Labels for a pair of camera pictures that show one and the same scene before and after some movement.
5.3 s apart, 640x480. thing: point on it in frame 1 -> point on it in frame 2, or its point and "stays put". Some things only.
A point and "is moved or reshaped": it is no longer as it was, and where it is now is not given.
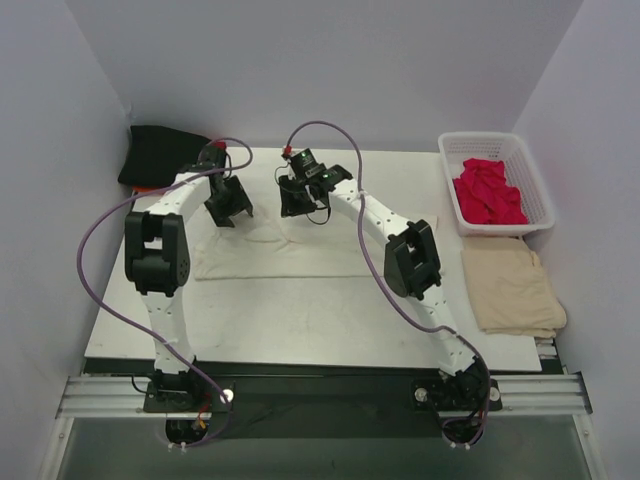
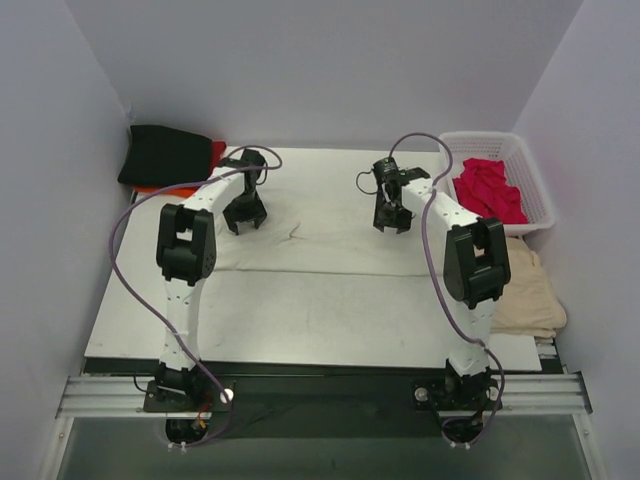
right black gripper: x=295 y=196 -> x=391 y=213
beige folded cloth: x=509 y=288 stays put
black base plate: x=407 y=406 stays put
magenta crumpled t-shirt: x=484 y=197 stays put
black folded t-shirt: x=156 y=153 stays put
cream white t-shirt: x=268 y=245 is moved or reshaped
